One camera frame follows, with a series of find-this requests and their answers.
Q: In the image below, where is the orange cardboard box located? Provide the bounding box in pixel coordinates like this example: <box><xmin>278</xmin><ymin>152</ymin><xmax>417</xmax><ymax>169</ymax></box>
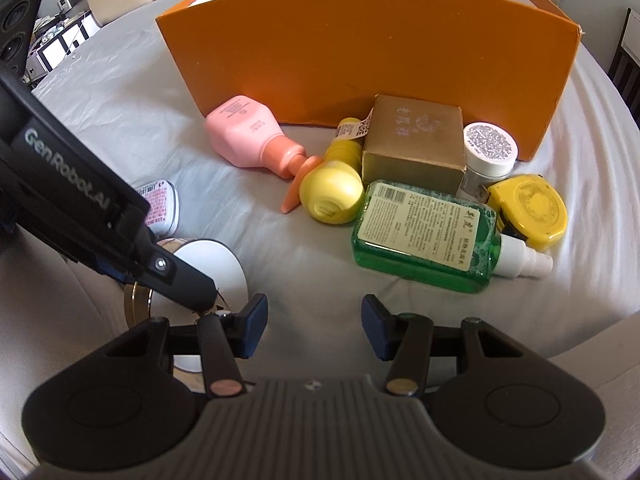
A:
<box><xmin>155</xmin><ymin>0</ymin><xmax>584</xmax><ymax>162</ymax></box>

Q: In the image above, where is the brown cardboard box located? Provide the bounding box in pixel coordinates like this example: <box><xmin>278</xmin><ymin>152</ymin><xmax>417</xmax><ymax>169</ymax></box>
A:
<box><xmin>360</xmin><ymin>94</ymin><xmax>469</xmax><ymax>197</ymax></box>

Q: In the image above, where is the yellow tape measure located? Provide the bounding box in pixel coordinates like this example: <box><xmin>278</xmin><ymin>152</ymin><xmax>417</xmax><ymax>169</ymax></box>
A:
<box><xmin>486</xmin><ymin>174</ymin><xmax>569</xmax><ymax>252</ymax></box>

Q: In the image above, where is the green liquid spray bottle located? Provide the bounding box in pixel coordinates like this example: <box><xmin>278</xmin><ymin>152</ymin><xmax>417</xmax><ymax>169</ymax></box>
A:
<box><xmin>351</xmin><ymin>180</ymin><xmax>555</xmax><ymax>295</ymax></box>

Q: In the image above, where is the white nightstand black frame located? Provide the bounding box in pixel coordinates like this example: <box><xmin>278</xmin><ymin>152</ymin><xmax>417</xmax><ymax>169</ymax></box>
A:
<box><xmin>609</xmin><ymin>7</ymin><xmax>640</xmax><ymax>113</ymax></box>

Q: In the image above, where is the white round jar gold band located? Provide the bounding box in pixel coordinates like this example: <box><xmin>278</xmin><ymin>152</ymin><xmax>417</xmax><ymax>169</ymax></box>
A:
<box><xmin>123</xmin><ymin>237</ymin><xmax>249</xmax><ymax>374</ymax></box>

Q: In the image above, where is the cluttered white bedside cabinet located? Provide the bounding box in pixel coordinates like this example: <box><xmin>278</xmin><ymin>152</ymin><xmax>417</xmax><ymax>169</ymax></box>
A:
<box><xmin>24</xmin><ymin>0</ymin><xmax>104</xmax><ymax>82</ymax></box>

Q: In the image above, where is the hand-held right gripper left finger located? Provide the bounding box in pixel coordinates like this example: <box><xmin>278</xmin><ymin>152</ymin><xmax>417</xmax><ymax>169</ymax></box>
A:
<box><xmin>102</xmin><ymin>294</ymin><xmax>269</xmax><ymax>401</ymax></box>

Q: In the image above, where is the pink pump bottle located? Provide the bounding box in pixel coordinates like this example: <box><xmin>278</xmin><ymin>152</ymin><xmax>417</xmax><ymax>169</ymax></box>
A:
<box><xmin>204</xmin><ymin>95</ymin><xmax>325</xmax><ymax>215</ymax></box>

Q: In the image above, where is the yellow bottle with tag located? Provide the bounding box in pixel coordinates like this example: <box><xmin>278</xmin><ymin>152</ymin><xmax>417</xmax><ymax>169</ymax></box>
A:
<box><xmin>298</xmin><ymin>117</ymin><xmax>375</xmax><ymax>225</ymax></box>

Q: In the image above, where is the black speaker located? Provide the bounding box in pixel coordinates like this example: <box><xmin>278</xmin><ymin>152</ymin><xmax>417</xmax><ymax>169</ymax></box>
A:
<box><xmin>0</xmin><ymin>0</ymin><xmax>47</xmax><ymax>80</ymax></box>

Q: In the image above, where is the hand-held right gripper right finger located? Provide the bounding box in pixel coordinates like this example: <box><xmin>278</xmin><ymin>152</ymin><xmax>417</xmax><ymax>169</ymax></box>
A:
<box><xmin>361</xmin><ymin>294</ymin><xmax>526</xmax><ymax>399</ymax></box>

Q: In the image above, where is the white tin pink label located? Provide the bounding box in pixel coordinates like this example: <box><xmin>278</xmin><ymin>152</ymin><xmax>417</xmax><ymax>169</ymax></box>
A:
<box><xmin>135</xmin><ymin>180</ymin><xmax>180</xmax><ymax>240</ymax></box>

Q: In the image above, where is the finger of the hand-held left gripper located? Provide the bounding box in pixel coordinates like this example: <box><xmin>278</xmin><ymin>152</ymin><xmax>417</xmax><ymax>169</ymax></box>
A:
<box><xmin>136</xmin><ymin>232</ymin><xmax>227</xmax><ymax>311</ymax></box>

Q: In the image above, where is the small white jar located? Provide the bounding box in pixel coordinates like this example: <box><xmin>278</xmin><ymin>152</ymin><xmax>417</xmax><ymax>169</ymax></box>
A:
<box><xmin>457</xmin><ymin>121</ymin><xmax>520</xmax><ymax>202</ymax></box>

